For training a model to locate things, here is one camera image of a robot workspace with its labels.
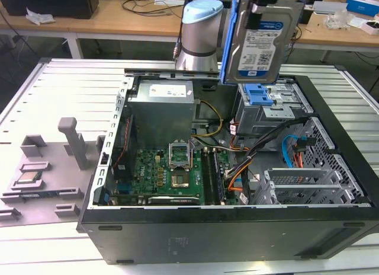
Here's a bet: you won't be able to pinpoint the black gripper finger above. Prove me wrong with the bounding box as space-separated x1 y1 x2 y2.
250 4 264 30

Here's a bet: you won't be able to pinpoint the hard disk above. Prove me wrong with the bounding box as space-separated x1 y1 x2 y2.
219 0 306 85

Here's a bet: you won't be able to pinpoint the blue disk carrier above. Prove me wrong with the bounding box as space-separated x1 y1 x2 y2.
245 83 275 107

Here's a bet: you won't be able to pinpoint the metal disk bay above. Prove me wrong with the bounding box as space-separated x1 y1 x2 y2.
236 81 314 135

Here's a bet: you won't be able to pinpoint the flat white box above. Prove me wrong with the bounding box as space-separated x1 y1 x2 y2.
311 1 345 15

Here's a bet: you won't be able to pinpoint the wooden desk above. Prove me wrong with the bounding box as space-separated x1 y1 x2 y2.
288 0 379 63
0 0 186 60

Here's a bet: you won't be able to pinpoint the clear plastic bags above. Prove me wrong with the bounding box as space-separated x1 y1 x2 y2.
325 10 356 30

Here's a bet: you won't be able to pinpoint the blue and white box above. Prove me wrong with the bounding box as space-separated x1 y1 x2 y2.
345 0 379 14

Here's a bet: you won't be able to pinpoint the small white box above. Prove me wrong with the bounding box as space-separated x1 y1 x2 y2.
361 18 379 36

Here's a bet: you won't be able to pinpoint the grey power supply unit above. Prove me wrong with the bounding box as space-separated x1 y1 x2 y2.
126 78 195 137

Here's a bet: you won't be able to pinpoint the metal socket cover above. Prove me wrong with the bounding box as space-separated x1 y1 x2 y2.
168 140 194 172

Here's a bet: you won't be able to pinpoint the metal drive cage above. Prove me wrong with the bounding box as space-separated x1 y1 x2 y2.
253 167 365 205

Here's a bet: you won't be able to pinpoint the CPU socket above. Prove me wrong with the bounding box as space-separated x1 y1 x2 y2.
169 172 192 189

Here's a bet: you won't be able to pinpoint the green motherboard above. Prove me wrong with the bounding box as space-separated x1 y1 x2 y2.
111 146 239 206

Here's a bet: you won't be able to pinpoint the black case fan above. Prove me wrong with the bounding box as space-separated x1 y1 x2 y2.
111 114 137 181

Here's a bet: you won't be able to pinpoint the black graphics card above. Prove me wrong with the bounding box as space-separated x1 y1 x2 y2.
107 194 203 207

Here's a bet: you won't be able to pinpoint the black box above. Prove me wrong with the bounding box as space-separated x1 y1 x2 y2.
0 0 100 20

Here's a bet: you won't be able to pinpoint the crumpled white paper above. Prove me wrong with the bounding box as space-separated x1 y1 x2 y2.
25 7 56 26

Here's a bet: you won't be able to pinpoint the black PC case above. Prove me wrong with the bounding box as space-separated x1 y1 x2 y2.
76 66 379 266

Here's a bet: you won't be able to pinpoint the grey parts rack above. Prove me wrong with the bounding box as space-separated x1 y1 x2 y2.
0 117 108 226

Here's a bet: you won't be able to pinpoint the silver CPU chip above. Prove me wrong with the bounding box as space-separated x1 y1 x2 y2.
17 171 43 186

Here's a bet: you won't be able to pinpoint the green RAM stick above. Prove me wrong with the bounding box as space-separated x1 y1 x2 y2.
20 191 60 199

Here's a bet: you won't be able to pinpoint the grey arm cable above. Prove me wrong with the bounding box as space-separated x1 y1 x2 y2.
173 0 194 62

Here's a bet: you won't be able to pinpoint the yellow power wires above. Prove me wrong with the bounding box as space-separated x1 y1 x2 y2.
192 99 224 139

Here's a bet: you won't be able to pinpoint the black desk cables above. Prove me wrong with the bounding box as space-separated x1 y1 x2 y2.
120 0 185 15

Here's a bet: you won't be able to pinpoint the black cable bundle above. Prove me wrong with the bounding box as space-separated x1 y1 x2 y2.
227 116 313 188

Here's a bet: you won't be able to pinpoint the blue data wire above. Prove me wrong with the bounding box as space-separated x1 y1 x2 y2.
280 135 297 170

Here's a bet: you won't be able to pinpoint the orange data wire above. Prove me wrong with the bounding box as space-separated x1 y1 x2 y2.
291 137 307 170

